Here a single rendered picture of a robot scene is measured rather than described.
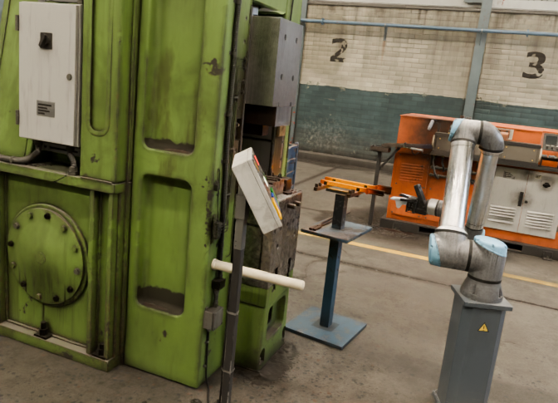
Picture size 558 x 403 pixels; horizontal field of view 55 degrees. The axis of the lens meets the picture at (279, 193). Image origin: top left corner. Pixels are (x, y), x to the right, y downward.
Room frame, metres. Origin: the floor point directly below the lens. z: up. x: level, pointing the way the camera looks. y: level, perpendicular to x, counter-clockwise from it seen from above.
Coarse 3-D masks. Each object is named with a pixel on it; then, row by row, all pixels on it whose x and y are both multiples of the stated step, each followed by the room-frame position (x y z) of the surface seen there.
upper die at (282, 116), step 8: (248, 104) 2.60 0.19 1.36; (248, 112) 2.59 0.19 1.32; (256, 112) 2.58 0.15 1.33; (264, 112) 2.56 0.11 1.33; (272, 112) 2.55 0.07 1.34; (280, 112) 2.59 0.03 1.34; (288, 112) 2.70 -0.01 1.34; (248, 120) 2.59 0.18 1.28; (256, 120) 2.58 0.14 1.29; (264, 120) 2.56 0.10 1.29; (272, 120) 2.55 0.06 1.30; (280, 120) 2.60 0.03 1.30; (288, 120) 2.71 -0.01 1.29
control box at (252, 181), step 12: (240, 156) 2.10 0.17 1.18; (252, 156) 2.05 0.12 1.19; (240, 168) 1.91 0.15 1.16; (252, 168) 1.92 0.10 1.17; (240, 180) 1.91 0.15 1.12; (252, 180) 1.92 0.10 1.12; (264, 180) 2.06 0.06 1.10; (252, 192) 1.92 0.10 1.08; (264, 192) 1.92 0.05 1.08; (252, 204) 1.92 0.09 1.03; (264, 204) 1.92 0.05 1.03; (264, 216) 1.92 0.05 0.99; (276, 216) 1.92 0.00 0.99; (264, 228) 1.92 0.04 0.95; (276, 228) 1.92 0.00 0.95
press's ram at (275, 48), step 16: (256, 16) 2.54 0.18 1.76; (256, 32) 2.54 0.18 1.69; (272, 32) 2.51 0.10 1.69; (288, 32) 2.60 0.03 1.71; (256, 48) 2.54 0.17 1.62; (272, 48) 2.51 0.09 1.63; (288, 48) 2.62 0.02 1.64; (256, 64) 2.53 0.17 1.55; (272, 64) 2.50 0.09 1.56; (288, 64) 2.63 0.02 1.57; (256, 80) 2.53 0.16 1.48; (272, 80) 2.50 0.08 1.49; (288, 80) 2.65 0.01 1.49; (256, 96) 2.53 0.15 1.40; (272, 96) 2.50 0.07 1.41; (288, 96) 2.67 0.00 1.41
